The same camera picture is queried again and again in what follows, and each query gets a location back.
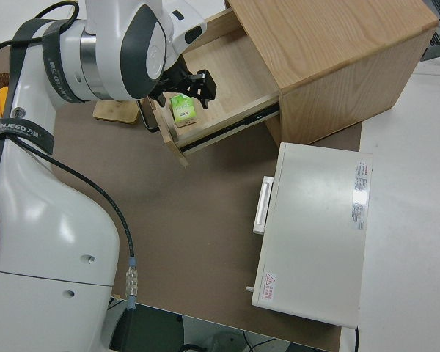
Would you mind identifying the black metal drawer rail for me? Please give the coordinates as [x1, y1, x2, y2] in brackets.
[179, 104, 282, 152]

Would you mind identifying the black velcro strap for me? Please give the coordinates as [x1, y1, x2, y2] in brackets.
[0, 117, 55, 155]
[40, 21, 80, 103]

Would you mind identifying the brown table mat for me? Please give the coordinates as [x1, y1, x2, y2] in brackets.
[0, 45, 364, 352]

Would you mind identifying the black loop drawer handle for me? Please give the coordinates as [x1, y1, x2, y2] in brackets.
[137, 98, 159, 133]

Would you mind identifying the wooden mug tree stand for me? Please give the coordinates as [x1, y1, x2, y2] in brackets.
[92, 99, 140, 125]

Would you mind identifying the light wooden cabinet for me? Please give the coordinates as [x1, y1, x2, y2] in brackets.
[225, 0, 439, 147]

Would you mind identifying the wooden drawer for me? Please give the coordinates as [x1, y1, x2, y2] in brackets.
[137, 9, 282, 169]

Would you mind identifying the small green carton box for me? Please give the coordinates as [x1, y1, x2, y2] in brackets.
[169, 93, 199, 128]

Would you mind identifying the oven text label sticker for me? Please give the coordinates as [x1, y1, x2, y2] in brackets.
[350, 161, 373, 232]

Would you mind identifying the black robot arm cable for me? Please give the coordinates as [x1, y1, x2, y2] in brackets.
[0, 0, 139, 352]

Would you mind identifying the arm gripper black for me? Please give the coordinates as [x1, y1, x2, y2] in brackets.
[148, 60, 218, 111]

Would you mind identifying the grey round floor base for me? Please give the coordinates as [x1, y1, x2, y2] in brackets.
[183, 322, 250, 352]

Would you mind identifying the white oven door handle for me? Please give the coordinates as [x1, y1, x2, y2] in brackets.
[252, 176, 276, 235]

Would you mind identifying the white toaster oven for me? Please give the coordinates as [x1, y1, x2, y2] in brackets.
[246, 142, 374, 329]

